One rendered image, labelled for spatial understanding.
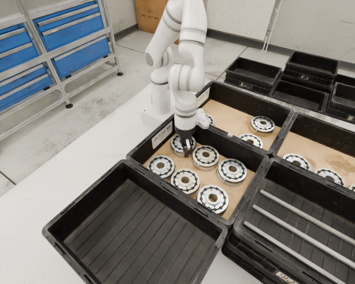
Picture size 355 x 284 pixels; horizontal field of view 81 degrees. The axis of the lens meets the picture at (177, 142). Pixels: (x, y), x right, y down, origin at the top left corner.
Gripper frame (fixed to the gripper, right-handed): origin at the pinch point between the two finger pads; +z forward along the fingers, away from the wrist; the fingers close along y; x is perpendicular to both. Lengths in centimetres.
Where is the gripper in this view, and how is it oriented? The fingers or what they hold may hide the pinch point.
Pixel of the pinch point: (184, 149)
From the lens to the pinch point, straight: 82.5
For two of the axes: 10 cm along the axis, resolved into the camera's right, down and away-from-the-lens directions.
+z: 0.1, 6.7, 7.4
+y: 1.8, 7.3, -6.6
